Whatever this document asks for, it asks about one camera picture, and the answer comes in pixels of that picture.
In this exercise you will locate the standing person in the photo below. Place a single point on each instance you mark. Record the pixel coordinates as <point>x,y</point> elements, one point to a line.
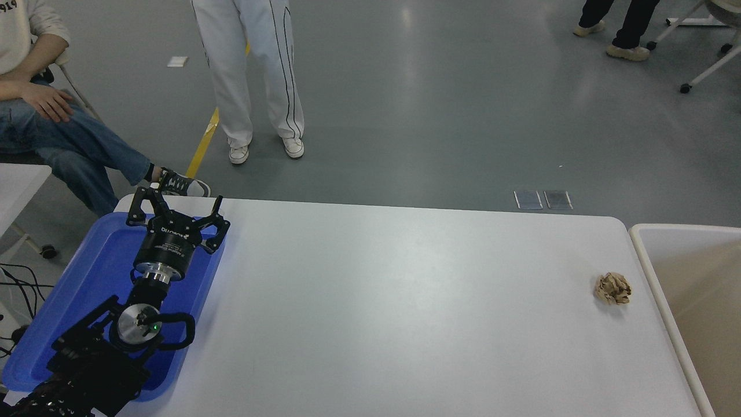
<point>260,69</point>

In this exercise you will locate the seated person's right hand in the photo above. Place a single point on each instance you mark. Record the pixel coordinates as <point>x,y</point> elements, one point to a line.
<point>49,104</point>

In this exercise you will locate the seated person's right forearm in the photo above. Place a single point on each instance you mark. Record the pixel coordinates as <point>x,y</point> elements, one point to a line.
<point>10,90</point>

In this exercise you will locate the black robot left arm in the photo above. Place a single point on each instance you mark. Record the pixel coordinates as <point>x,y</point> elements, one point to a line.
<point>87,370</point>

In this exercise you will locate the grey chair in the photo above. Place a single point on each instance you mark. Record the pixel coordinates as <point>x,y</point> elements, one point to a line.
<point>60,58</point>

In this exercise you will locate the walking person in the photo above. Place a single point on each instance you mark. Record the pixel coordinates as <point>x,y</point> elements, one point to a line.
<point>634,23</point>

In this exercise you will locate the white paper scrap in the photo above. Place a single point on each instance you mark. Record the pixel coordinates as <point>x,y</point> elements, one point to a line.
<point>177,61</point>

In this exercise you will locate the large pale bin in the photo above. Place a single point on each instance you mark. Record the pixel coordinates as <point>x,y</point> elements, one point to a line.
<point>706,301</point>

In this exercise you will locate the white side table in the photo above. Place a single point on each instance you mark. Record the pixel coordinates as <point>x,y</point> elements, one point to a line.
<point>17,185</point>

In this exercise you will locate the clear floor plate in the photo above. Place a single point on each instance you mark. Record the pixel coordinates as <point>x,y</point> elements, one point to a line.
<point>528,198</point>
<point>558,198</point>

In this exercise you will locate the seated person's left forearm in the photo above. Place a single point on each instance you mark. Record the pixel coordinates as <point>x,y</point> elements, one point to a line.
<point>40,58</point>

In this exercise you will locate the crumpled tan paper ball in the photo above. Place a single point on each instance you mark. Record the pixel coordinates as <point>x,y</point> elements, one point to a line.
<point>612,288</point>

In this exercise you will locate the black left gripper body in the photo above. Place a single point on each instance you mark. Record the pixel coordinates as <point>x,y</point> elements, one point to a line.
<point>168,246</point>

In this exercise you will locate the seated person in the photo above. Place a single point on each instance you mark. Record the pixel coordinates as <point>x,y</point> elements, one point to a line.
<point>58,145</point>

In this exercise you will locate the blue plastic tray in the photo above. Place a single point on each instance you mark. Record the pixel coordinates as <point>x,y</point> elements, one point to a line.
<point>98,272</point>

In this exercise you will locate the white wheeled stand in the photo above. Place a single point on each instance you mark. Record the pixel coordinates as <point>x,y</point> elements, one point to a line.
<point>713,68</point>

